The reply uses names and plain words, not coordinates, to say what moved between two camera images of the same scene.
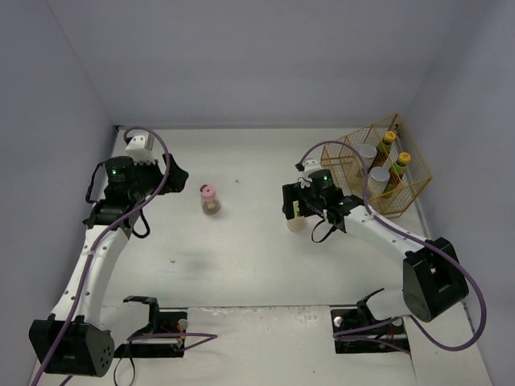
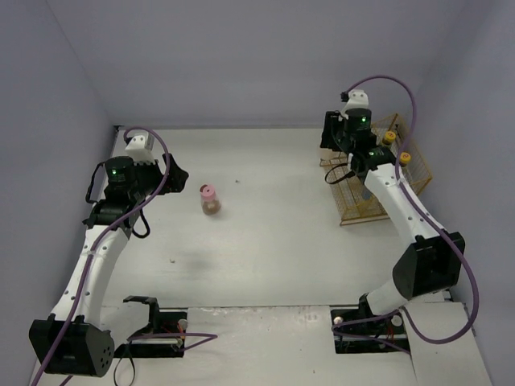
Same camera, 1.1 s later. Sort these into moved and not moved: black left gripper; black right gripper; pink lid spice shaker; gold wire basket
Moved: black right gripper
Not moved: black left gripper; gold wire basket; pink lid spice shaker
